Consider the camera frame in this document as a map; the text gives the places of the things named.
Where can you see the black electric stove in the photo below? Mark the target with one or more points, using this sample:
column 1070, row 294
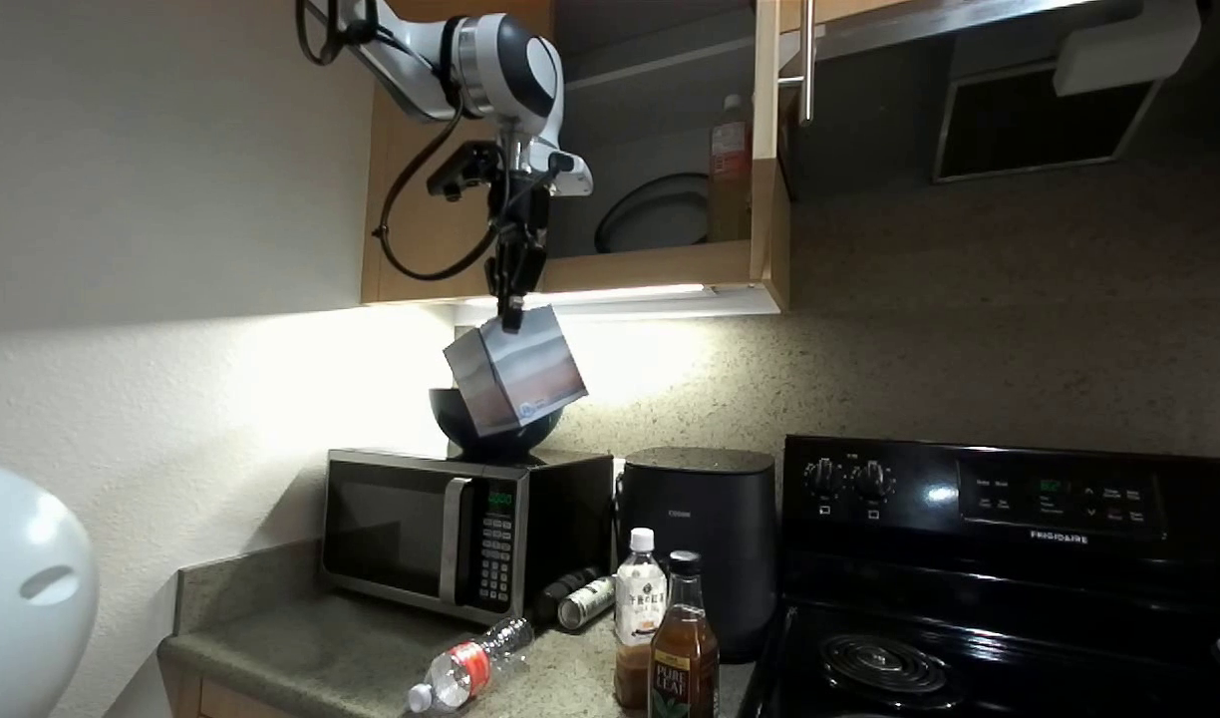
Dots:
column 939, row 579

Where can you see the brown sauce bottle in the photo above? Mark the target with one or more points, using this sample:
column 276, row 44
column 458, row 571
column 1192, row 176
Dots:
column 684, row 648

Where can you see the red bottle in cabinet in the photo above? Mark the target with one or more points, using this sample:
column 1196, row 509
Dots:
column 726, row 170

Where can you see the wooden wall cabinet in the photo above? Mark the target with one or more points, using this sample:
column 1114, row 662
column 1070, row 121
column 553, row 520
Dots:
column 644, row 92

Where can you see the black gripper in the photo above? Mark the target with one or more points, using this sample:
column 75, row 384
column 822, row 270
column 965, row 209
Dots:
column 517, row 224

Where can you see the grey cardboard box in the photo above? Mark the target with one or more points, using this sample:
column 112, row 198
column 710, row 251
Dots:
column 517, row 375

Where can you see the dark blue bowl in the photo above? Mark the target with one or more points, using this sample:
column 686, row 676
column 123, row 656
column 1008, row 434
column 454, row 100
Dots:
column 458, row 423

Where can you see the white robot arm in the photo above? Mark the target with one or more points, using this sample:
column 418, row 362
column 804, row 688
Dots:
column 470, row 71

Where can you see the under cabinet light strip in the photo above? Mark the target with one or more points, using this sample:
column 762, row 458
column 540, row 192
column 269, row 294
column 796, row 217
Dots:
column 597, row 302

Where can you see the range hood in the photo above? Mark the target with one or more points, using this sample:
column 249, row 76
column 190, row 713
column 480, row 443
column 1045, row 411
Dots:
column 965, row 88

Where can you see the dark plate in cabinet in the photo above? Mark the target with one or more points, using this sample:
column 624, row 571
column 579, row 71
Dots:
column 660, row 212

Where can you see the lying clear plastic bottle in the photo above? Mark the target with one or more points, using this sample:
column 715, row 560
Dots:
column 470, row 669

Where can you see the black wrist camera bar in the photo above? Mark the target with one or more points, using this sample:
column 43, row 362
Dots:
column 466, row 170

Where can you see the silver black microwave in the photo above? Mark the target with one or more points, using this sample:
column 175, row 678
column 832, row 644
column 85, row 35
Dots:
column 466, row 539

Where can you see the lying dark bottle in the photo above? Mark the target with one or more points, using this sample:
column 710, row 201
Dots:
column 577, row 601

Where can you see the white cap drink bottle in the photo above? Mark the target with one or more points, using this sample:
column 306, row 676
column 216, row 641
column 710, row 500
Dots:
column 640, row 603

